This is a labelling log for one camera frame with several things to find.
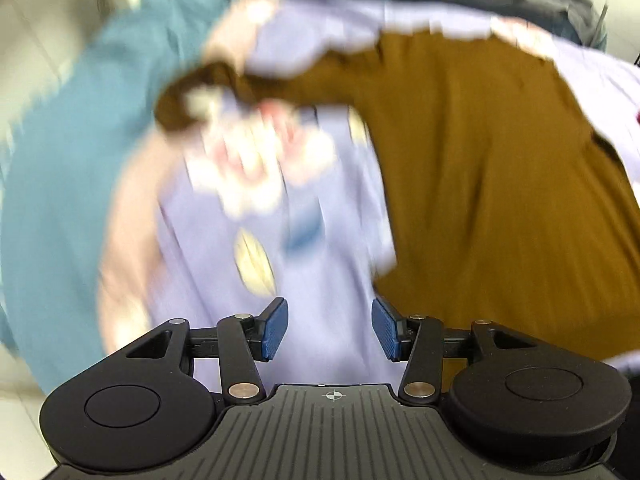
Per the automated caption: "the brown fleece garment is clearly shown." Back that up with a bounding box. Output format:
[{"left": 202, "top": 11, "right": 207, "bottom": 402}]
[{"left": 155, "top": 30, "right": 640, "bottom": 377}]

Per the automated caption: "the teal bed cover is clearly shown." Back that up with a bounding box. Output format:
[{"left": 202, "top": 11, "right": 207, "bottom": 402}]
[{"left": 0, "top": 0, "right": 282, "bottom": 397}]

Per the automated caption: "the purple floral bed sheet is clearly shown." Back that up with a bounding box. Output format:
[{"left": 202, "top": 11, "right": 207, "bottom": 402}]
[{"left": 95, "top": 0, "right": 640, "bottom": 397}]

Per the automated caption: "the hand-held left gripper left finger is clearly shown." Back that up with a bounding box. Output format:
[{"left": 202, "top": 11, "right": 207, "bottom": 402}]
[{"left": 112, "top": 297, "right": 290, "bottom": 404}]

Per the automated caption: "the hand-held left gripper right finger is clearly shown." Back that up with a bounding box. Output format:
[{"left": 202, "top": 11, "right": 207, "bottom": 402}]
[{"left": 371, "top": 295, "right": 551, "bottom": 405}]

